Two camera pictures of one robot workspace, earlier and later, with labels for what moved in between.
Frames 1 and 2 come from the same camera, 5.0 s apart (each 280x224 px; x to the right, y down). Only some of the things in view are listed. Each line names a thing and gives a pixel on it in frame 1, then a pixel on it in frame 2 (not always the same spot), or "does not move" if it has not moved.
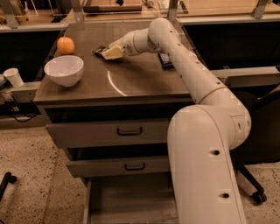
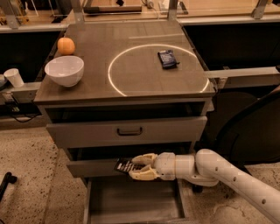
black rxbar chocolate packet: [100, 51] to [127, 165]
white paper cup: [14, 77] does not move
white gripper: [129, 45] to [164, 165]
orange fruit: [66, 45] does not move
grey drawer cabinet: [114, 124] does not move
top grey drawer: [109, 133] does not move
